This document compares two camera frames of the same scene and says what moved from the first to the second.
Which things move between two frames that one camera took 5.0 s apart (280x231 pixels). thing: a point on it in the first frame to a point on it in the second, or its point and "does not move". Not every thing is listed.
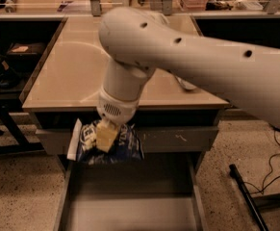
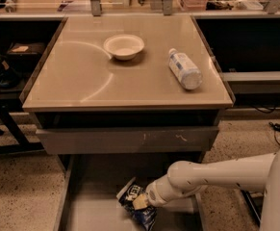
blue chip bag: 83,145 to 144,218
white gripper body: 117,109 to 154,193
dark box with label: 25,51 does not move
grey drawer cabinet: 175,115 does not move
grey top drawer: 179,141 does not move
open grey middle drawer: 161,192 does not move
